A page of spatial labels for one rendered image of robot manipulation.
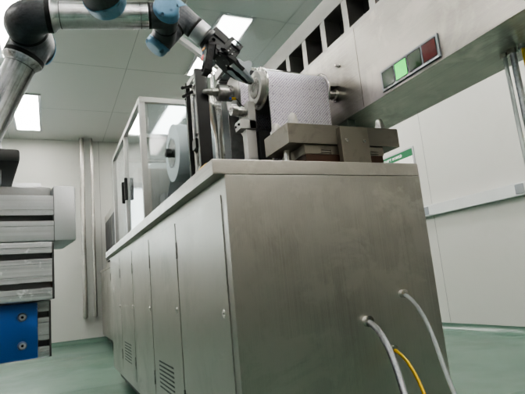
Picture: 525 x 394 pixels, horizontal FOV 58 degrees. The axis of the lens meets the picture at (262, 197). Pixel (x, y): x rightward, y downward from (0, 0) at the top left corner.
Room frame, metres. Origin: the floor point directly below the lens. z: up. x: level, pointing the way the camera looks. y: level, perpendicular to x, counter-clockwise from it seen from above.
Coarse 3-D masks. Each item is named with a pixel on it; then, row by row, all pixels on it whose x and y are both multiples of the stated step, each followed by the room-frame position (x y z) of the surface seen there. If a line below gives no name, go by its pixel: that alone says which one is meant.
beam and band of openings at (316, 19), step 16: (336, 0) 1.61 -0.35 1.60; (352, 0) 1.58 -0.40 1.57; (368, 0) 1.46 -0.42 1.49; (320, 16) 1.71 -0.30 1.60; (336, 16) 1.68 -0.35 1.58; (352, 16) 1.57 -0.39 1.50; (304, 32) 1.84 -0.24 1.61; (320, 32) 1.73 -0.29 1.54; (336, 32) 1.72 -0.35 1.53; (288, 48) 1.97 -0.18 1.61; (304, 48) 1.85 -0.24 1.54; (320, 48) 1.87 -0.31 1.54; (272, 64) 2.12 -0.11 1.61; (288, 64) 1.99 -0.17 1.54; (304, 64) 1.87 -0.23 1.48
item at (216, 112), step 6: (210, 102) 2.17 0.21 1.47; (216, 102) 2.17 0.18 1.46; (210, 108) 2.18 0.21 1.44; (216, 108) 2.18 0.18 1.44; (210, 114) 2.19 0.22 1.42; (216, 114) 2.19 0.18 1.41; (210, 120) 2.20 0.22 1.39; (216, 120) 2.19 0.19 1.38; (222, 120) 2.21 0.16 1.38; (216, 126) 2.20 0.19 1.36; (222, 126) 2.21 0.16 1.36; (216, 132) 2.21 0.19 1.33; (222, 132) 2.22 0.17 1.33; (216, 138) 2.22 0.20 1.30; (222, 138) 2.23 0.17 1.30; (216, 144) 2.22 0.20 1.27; (222, 144) 2.23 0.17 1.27; (216, 150) 2.22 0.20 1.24; (222, 150) 2.22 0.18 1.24; (216, 156) 2.22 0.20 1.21; (222, 156) 2.22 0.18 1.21
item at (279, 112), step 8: (272, 104) 1.49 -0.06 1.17; (280, 104) 1.50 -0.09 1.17; (288, 104) 1.52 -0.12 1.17; (296, 104) 1.53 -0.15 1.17; (272, 112) 1.49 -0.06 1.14; (280, 112) 1.50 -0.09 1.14; (288, 112) 1.52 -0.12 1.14; (296, 112) 1.53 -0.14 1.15; (304, 112) 1.54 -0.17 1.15; (312, 112) 1.56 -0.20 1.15; (320, 112) 1.57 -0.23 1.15; (328, 112) 1.58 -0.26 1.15; (272, 120) 1.49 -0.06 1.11; (280, 120) 1.50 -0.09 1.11; (304, 120) 1.54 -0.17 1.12; (312, 120) 1.55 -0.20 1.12; (320, 120) 1.57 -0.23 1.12; (328, 120) 1.58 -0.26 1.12
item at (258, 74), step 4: (256, 72) 1.51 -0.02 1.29; (260, 72) 1.50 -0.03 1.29; (252, 76) 1.54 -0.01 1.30; (256, 76) 1.51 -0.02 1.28; (260, 76) 1.49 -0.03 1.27; (264, 76) 1.49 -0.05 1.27; (260, 80) 1.48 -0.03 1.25; (264, 80) 1.49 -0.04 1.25; (248, 84) 1.57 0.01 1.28; (260, 84) 1.49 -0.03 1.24; (264, 84) 1.49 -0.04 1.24; (248, 88) 1.58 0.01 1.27; (260, 88) 1.49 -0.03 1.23; (264, 88) 1.49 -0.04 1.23; (248, 92) 1.58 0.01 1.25; (260, 92) 1.49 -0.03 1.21; (264, 92) 1.50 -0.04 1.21; (248, 96) 1.58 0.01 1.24; (260, 96) 1.50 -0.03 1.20; (268, 96) 1.52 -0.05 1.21; (252, 100) 1.56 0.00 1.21; (256, 100) 1.53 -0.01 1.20; (260, 100) 1.52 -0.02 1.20; (268, 100) 1.53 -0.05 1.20; (256, 104) 1.54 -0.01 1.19; (268, 104) 1.55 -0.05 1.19
